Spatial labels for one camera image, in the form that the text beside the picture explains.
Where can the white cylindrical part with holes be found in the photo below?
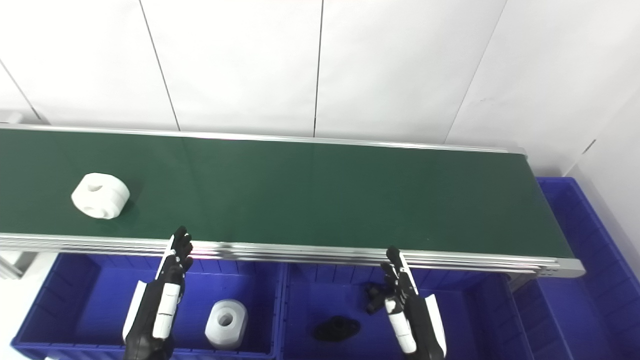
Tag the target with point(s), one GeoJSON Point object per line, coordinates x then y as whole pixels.
{"type": "Point", "coordinates": [100, 197]}
{"type": "Point", "coordinates": [232, 336]}

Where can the aluminium conveyor support leg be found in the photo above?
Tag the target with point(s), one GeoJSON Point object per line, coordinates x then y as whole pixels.
{"type": "Point", "coordinates": [15, 262]}

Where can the small black part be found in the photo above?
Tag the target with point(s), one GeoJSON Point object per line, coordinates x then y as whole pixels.
{"type": "Point", "coordinates": [374, 300]}

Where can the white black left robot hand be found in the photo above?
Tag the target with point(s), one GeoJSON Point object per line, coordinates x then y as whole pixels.
{"type": "Point", "coordinates": [150, 320]}

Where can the blue plastic bin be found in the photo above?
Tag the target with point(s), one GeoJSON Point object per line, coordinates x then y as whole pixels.
{"type": "Point", "coordinates": [590, 310]}
{"type": "Point", "coordinates": [465, 320]}
{"type": "Point", "coordinates": [75, 310]}

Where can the grey conveyor end box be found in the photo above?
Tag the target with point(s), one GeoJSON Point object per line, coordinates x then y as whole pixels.
{"type": "Point", "coordinates": [10, 119]}

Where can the green conveyor belt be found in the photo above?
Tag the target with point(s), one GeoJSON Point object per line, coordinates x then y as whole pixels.
{"type": "Point", "coordinates": [300, 251]}
{"type": "Point", "coordinates": [300, 190]}

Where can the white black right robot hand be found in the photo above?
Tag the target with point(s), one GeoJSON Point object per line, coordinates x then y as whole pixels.
{"type": "Point", "coordinates": [420, 325]}

